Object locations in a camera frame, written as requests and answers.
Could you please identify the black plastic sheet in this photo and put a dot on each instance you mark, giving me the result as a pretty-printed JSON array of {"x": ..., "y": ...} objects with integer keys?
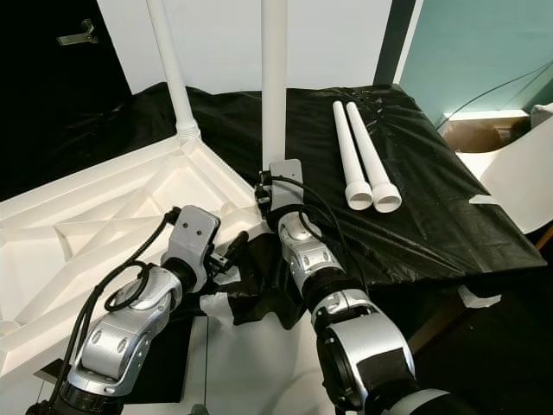
[{"x": 449, "y": 216}]

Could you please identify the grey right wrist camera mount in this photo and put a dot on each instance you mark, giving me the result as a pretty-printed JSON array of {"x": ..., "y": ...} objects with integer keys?
[{"x": 287, "y": 183}]

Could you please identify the white tape piece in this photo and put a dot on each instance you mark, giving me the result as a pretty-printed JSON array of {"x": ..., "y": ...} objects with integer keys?
[
  {"x": 479, "y": 297},
  {"x": 484, "y": 200}
]

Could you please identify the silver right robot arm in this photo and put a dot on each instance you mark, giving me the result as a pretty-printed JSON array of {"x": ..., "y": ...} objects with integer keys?
[{"x": 311, "y": 259}]

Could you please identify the brown cardboard box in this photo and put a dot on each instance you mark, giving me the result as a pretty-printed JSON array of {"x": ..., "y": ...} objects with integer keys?
[{"x": 479, "y": 137}]

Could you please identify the white plastic table leg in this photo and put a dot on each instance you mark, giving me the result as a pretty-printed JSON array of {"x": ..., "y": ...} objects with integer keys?
[
  {"x": 274, "y": 86},
  {"x": 350, "y": 151},
  {"x": 171, "y": 69},
  {"x": 376, "y": 160}
]

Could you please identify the white plastic table top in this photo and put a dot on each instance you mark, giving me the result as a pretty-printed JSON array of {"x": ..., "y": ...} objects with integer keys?
[{"x": 69, "y": 259}]

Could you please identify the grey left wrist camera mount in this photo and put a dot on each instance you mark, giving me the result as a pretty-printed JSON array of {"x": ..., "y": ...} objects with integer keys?
[{"x": 192, "y": 233}]

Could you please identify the black door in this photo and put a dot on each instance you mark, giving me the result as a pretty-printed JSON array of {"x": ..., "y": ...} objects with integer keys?
[{"x": 43, "y": 86}]

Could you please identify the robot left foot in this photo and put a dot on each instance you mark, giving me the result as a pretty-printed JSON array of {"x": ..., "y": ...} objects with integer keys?
[{"x": 196, "y": 410}]

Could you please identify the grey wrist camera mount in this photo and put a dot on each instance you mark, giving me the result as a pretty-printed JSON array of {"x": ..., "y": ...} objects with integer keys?
[
  {"x": 287, "y": 183},
  {"x": 192, "y": 233}
]

